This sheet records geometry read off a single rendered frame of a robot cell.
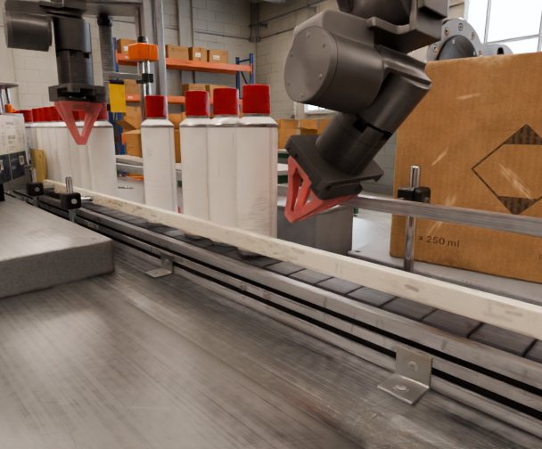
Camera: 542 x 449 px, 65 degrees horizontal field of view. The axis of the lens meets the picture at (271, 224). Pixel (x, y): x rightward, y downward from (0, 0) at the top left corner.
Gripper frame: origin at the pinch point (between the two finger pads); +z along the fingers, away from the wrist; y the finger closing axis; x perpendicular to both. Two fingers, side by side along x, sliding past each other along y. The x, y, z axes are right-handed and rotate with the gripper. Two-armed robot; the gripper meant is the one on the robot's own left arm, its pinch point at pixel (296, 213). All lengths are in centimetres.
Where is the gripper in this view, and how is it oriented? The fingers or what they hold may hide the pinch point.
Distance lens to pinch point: 49.6
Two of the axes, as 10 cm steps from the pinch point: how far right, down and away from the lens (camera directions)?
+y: -7.2, 1.6, -6.8
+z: -4.5, 6.3, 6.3
